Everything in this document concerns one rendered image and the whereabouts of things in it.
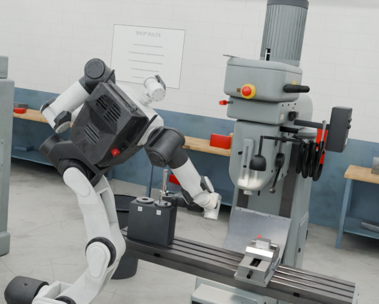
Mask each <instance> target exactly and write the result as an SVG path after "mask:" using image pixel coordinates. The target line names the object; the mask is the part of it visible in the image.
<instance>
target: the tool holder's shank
mask: <svg viewBox="0 0 379 304"><path fill-rule="evenodd" d="M161 189H162V191H163V192H166V191H167V190H168V169H164V170H163V184H162V187H161Z"/></svg>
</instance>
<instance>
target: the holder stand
mask: <svg viewBox="0 0 379 304"><path fill-rule="evenodd" d="M176 217H177V207H173V206H171V203H169V202H168V204H161V203H159V200H158V201H155V200H153V199H152V198H149V197H138V198H136V199H135V200H133V201H132V202H130V208H129V215H128V227H127V238H132V239H138V240H141V241H146V242H151V243H154V244H160V245H165V246H167V245H168V244H169V243H170V242H171V241H172V240H173V239H174V233H175V223H176Z"/></svg>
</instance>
